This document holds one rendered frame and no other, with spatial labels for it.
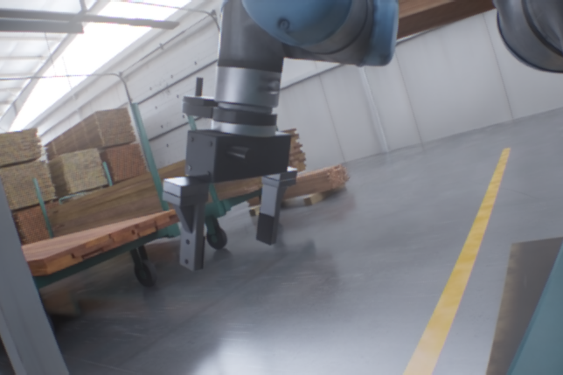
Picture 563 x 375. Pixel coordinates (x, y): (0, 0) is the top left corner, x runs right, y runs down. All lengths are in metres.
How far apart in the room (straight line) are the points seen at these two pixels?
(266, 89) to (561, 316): 0.34
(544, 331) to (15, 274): 0.64
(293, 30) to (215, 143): 0.18
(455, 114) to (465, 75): 0.78
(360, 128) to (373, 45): 8.81
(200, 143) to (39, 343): 0.42
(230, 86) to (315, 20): 0.19
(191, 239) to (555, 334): 0.35
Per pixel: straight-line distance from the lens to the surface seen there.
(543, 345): 0.21
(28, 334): 0.70
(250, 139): 0.45
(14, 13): 0.78
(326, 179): 4.55
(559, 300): 0.24
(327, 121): 9.52
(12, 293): 0.69
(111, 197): 4.47
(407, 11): 1.05
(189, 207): 0.44
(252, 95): 0.44
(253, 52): 0.44
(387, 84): 8.95
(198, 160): 0.44
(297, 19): 0.27
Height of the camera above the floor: 0.65
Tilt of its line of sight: 3 degrees down
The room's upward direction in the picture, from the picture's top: 17 degrees counter-clockwise
